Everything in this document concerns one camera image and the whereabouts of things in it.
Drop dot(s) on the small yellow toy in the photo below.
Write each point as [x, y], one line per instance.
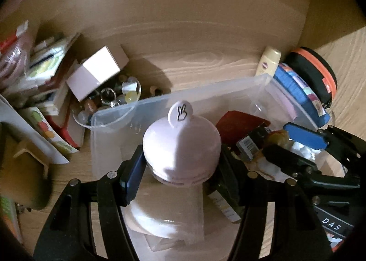
[278, 138]

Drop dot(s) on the cream lotion tube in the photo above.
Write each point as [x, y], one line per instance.
[268, 60]

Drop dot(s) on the wooden desk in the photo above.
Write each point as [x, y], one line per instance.
[200, 35]

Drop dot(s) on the blue patchwork pouch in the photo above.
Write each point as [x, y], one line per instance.
[300, 92]

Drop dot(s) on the white green printed pamphlet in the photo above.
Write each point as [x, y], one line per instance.
[48, 132]

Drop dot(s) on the light wooden stand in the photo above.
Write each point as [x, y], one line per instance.
[28, 158]

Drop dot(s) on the small labelled bottle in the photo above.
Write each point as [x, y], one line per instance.
[224, 206]

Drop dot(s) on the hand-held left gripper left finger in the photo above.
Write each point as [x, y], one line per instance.
[135, 172]

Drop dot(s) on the clear plastic packet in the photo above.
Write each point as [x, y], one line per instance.
[183, 221]

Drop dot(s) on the black case with orange zip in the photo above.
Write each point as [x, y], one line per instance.
[317, 72]

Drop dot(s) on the white dome desktop vacuum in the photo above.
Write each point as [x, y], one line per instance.
[180, 146]

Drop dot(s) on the black box with barcode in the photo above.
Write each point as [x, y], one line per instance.
[253, 142]

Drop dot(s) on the clear plastic storage box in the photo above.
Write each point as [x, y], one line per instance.
[120, 135]

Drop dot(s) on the red fabric pouch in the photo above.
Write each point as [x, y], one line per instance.
[240, 123]

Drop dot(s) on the small white cardboard box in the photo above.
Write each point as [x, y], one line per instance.
[94, 72]

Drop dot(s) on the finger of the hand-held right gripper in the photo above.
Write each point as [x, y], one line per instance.
[306, 135]
[288, 161]

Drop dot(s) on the glass bowl of marbles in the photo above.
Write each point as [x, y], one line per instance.
[114, 98]

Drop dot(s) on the stack of books and packets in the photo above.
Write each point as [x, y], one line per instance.
[37, 72]

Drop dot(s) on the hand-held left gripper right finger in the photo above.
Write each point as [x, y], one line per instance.
[228, 181]

